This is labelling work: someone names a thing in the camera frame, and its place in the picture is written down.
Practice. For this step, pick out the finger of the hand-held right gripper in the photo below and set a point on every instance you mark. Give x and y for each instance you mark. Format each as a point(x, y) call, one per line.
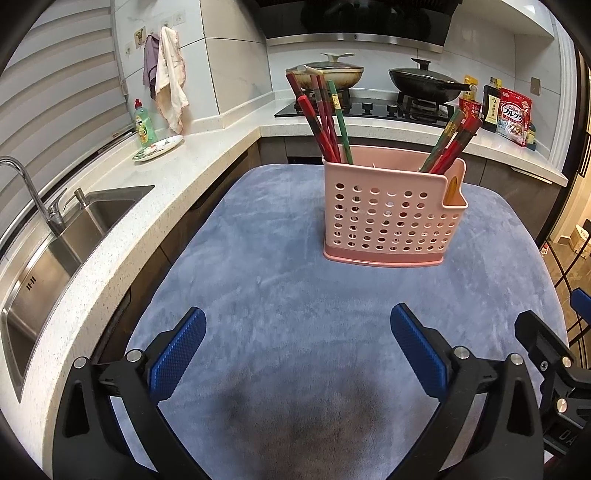
point(542, 337)
point(582, 304)

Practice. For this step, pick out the cardboard box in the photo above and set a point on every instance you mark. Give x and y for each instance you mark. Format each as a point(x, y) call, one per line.
point(581, 236)

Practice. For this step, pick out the green dish soap bottle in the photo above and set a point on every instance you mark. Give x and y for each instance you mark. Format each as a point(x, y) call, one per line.
point(144, 129)

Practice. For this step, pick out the black range hood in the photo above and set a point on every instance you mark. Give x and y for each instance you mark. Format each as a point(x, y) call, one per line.
point(351, 18)

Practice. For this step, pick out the maroon chopstick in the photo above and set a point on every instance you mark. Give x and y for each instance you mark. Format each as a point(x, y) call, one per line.
point(472, 138)
point(319, 99)
point(298, 90)

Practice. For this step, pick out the black wok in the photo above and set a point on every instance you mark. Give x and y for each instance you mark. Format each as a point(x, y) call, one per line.
point(420, 85)

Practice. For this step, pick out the blue-grey plush mat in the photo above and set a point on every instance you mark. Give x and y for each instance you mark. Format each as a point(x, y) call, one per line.
point(277, 277)

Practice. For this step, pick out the red and white cereal bag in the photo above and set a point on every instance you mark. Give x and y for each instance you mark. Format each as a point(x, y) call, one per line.
point(515, 117)

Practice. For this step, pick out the yellow food packet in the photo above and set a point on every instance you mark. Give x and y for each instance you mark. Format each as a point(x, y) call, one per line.
point(471, 87)

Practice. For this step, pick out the green chopstick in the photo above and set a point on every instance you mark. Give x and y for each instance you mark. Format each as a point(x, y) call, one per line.
point(450, 127)
point(340, 124)

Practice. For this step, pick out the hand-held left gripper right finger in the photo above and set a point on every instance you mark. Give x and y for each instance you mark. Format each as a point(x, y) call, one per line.
point(420, 350)

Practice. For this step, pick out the dark soy sauce bottle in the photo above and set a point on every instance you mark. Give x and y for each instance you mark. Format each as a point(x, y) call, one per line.
point(491, 110)

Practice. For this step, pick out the white plate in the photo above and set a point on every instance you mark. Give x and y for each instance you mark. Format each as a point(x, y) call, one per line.
point(159, 146)

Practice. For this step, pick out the white hanging cloth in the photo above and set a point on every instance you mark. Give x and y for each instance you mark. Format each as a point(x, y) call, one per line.
point(168, 78)

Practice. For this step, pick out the stainless steel sink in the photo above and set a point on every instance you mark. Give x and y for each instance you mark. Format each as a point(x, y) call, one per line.
point(92, 217)

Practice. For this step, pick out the black gas cooktop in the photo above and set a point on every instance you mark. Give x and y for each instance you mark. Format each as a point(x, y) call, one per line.
point(295, 108)

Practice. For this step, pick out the chrome sink faucet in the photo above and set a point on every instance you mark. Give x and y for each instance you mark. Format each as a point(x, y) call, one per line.
point(23, 168)

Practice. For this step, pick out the grey wall switch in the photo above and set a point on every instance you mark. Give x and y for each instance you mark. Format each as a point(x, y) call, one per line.
point(535, 85)

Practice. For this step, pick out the sink soap dispenser pump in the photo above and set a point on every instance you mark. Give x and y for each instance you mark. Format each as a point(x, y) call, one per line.
point(76, 194)

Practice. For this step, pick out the red chopstick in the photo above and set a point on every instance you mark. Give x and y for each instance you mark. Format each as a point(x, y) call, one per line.
point(465, 133)
point(308, 113)

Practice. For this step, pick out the white wall outlet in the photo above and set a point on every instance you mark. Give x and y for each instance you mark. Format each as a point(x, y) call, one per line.
point(137, 36)

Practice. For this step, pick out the small green bottle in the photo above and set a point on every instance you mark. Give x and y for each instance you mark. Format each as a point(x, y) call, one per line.
point(532, 137)

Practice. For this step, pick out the purple hanging cloth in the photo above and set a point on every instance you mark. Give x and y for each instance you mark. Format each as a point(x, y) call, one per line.
point(150, 64)

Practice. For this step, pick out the pink perforated plastic utensil holder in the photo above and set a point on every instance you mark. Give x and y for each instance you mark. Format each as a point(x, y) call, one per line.
point(392, 217)

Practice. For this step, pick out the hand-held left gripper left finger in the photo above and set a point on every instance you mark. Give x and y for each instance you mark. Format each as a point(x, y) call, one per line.
point(178, 355)

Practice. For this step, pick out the lidded cooking pot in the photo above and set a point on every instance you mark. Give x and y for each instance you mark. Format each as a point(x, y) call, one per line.
point(337, 76)

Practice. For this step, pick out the white window blinds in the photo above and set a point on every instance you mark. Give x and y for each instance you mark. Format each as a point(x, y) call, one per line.
point(55, 101)

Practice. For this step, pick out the red seasoning box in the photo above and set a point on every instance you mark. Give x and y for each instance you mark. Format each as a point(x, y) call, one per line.
point(473, 108)

